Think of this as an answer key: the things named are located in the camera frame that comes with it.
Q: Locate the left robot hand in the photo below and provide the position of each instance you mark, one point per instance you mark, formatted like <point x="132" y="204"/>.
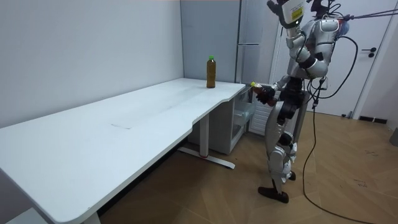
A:
<point x="292" y="12"/>

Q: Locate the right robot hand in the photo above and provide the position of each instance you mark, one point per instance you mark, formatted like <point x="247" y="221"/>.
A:
<point x="265" y="94"/>

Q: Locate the brown tea bottle yellow cap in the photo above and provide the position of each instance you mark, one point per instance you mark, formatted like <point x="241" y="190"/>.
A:
<point x="257" y="88"/>

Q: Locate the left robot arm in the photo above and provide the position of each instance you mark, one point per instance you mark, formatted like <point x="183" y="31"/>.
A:
<point x="317" y="46"/>

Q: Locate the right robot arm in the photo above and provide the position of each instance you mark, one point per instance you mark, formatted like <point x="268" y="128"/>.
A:
<point x="281" y="82"/>

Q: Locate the robot body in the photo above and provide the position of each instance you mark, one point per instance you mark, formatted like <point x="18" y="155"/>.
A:
<point x="300" y="93"/>

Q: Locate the robot legs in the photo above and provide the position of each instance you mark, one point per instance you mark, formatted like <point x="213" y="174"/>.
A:
<point x="276" y="137"/>

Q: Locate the brown tea bottle green cap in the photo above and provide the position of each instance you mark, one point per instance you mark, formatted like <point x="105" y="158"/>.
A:
<point x="211" y="73"/>

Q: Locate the grey fridge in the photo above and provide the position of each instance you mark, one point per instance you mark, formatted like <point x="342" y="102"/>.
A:
<point x="211" y="34"/>

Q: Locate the white room door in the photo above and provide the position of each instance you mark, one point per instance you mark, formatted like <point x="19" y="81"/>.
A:
<point x="367" y="77"/>

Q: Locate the white desk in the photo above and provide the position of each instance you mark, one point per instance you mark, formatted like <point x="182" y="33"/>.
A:
<point x="93" y="130"/>

